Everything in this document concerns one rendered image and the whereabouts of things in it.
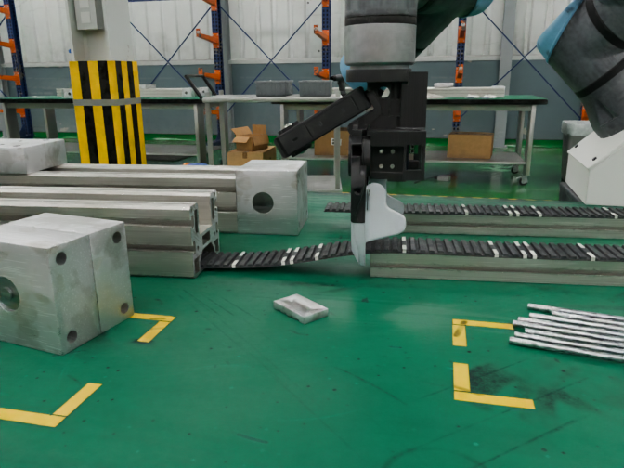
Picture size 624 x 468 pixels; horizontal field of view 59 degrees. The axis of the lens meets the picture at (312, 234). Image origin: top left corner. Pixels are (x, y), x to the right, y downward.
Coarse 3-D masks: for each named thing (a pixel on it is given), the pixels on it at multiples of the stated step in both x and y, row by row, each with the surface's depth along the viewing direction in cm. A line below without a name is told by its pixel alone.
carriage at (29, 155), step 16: (0, 144) 86; (16, 144) 86; (32, 144) 86; (48, 144) 88; (64, 144) 93; (0, 160) 83; (16, 160) 83; (32, 160) 85; (48, 160) 88; (64, 160) 93
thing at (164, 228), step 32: (0, 192) 72; (32, 192) 72; (64, 192) 71; (96, 192) 70; (128, 192) 70; (160, 192) 69; (192, 192) 69; (0, 224) 65; (128, 224) 64; (160, 224) 64; (192, 224) 63; (128, 256) 64; (160, 256) 64; (192, 256) 63
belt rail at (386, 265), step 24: (384, 264) 64; (408, 264) 64; (432, 264) 63; (456, 264) 62; (480, 264) 62; (504, 264) 61; (528, 264) 61; (552, 264) 61; (576, 264) 60; (600, 264) 60
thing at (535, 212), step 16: (336, 208) 82; (416, 208) 81; (432, 208) 82; (448, 208) 82; (464, 208) 81; (480, 208) 81; (496, 208) 82; (512, 208) 81; (528, 208) 81; (544, 208) 82; (560, 208) 81; (576, 208) 80; (608, 208) 81
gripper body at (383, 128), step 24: (360, 72) 57; (384, 72) 56; (408, 72) 57; (408, 96) 58; (360, 120) 60; (384, 120) 59; (408, 120) 59; (360, 144) 58; (384, 144) 58; (408, 144) 58; (384, 168) 60; (408, 168) 59
